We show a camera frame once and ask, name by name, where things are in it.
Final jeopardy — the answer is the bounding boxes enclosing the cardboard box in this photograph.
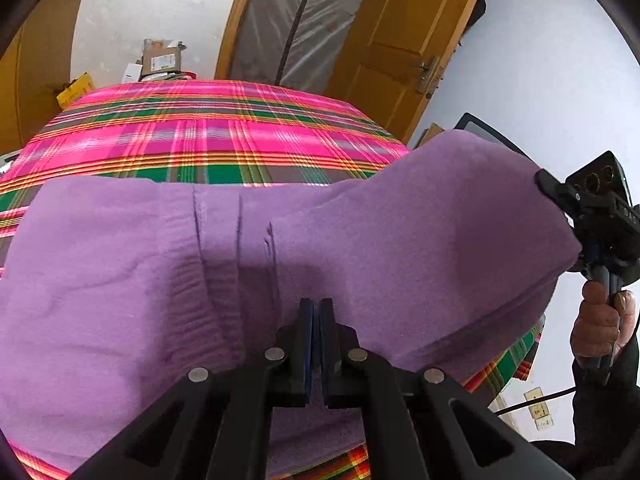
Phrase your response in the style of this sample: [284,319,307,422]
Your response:
[141,38,187,78]

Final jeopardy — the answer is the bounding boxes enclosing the dark hanging cloth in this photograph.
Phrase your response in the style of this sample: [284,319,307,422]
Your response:
[467,0,488,38]

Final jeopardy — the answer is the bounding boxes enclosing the pink plaid blanket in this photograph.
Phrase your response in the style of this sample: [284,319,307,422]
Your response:
[0,79,543,480]

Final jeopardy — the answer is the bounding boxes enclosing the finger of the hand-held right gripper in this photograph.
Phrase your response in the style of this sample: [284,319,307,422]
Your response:
[569,240,603,275]
[534,169,582,216]

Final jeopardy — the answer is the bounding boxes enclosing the wooden door frame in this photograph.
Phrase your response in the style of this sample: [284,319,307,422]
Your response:
[215,0,266,81]

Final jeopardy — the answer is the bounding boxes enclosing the brown cardboard piece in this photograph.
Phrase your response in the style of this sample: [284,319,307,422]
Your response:
[412,122,446,148]

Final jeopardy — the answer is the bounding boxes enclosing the person's right hand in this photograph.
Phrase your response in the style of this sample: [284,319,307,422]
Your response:
[570,280,638,368]

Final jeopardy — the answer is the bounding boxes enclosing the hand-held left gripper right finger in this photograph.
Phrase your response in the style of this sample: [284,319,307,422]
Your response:
[319,298,576,480]

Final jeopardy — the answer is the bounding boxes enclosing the wooden door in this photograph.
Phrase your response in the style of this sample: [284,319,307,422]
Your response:
[325,0,493,146]

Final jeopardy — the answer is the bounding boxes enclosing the black cable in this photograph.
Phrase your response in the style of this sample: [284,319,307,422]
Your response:
[492,386,577,416]

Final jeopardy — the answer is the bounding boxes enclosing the purple sweater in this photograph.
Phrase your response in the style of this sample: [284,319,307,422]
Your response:
[0,129,581,480]

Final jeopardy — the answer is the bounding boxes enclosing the yellow box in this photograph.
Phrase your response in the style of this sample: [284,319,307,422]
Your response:
[55,72,96,110]

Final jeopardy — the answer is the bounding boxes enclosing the grey plastic door curtain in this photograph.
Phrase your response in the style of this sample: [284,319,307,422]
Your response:
[227,0,381,93]

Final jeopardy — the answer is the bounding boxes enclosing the metal door lock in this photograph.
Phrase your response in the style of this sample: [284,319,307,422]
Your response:
[410,55,446,93]

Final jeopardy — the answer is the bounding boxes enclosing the person's right forearm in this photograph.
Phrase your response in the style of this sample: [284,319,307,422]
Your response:
[570,332,640,480]

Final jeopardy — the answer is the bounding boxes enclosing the black monitor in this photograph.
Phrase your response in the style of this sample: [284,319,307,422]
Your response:
[452,112,523,158]

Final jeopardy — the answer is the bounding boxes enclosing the wooden wardrobe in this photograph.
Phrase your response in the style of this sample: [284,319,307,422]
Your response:
[0,0,96,156]

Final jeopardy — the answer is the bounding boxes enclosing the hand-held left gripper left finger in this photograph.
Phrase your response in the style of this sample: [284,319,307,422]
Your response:
[67,298,317,480]

